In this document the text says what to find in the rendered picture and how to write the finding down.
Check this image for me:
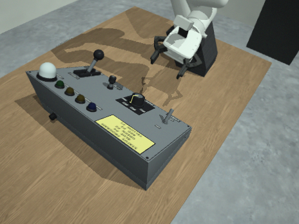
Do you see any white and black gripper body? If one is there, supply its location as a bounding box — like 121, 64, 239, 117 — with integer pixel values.
163, 25, 202, 64

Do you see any grey control console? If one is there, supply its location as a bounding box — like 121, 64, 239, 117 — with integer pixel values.
25, 50, 192, 191

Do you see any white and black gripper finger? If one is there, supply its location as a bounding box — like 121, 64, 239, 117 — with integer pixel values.
177, 52, 202, 79
150, 36, 168, 64

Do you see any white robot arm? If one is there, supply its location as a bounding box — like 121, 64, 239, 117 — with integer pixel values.
171, 0, 229, 38

